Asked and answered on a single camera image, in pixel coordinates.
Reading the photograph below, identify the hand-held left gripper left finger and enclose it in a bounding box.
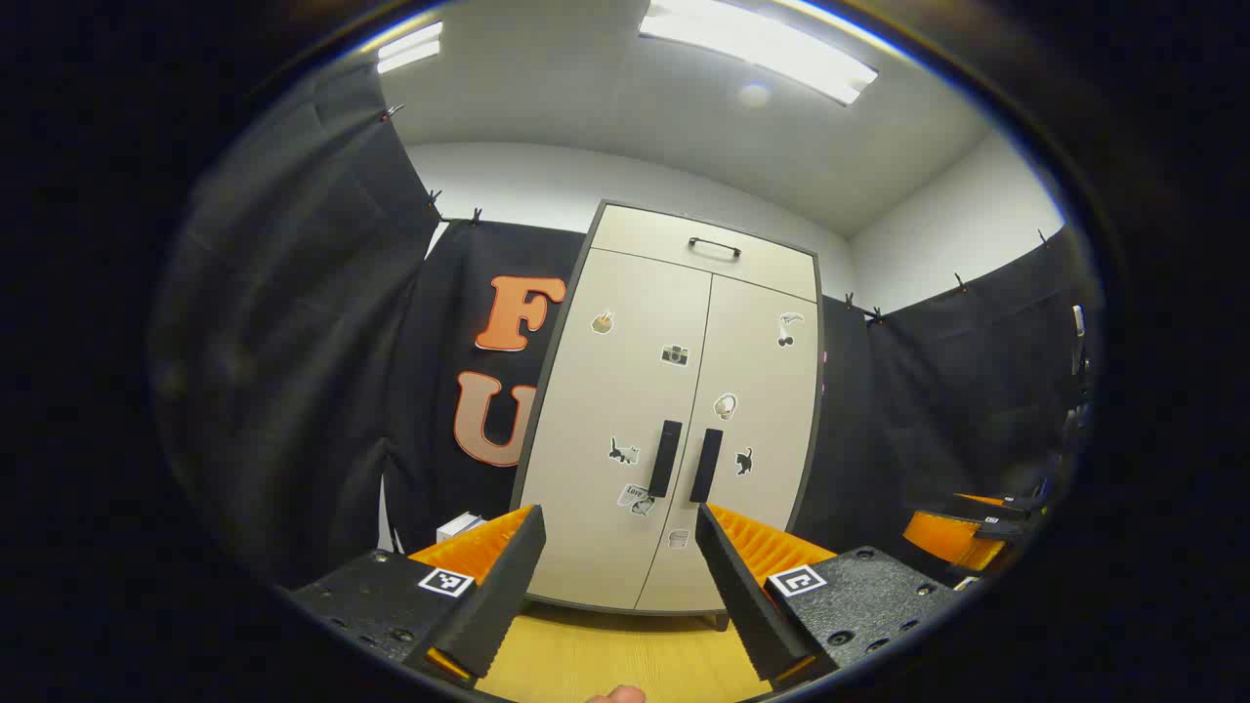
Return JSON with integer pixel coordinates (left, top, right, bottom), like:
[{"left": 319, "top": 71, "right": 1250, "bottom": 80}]
[{"left": 278, "top": 505, "right": 548, "bottom": 689}]

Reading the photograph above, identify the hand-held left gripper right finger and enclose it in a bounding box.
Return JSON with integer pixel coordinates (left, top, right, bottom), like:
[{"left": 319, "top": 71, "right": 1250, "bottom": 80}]
[{"left": 695, "top": 503, "right": 965, "bottom": 689}]

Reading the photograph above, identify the black door handle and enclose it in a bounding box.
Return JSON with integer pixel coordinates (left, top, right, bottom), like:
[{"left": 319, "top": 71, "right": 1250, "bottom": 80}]
[
  {"left": 648, "top": 420, "right": 683, "bottom": 499},
  {"left": 689, "top": 428, "right": 724, "bottom": 504}
]

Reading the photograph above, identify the beige double-door shoe cabinet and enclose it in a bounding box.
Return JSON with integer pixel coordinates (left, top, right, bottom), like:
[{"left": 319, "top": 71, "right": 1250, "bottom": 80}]
[{"left": 510, "top": 199, "right": 826, "bottom": 618}]

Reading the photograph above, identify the beige cabinet drawer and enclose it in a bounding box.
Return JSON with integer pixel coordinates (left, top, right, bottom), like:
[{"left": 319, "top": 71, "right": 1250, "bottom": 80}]
[{"left": 591, "top": 203, "right": 819, "bottom": 302}]

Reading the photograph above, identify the black backdrop cloth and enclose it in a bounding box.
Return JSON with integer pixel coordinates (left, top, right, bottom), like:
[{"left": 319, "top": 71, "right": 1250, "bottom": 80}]
[{"left": 151, "top": 59, "right": 1104, "bottom": 587}]

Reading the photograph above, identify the large ceiling light panel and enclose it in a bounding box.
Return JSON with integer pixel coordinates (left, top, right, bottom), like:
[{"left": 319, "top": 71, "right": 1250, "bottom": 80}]
[{"left": 640, "top": 0, "right": 880, "bottom": 106}]

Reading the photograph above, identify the small ceiling light panel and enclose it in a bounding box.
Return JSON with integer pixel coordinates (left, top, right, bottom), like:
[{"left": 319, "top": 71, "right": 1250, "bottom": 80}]
[{"left": 376, "top": 21, "right": 443, "bottom": 74}]

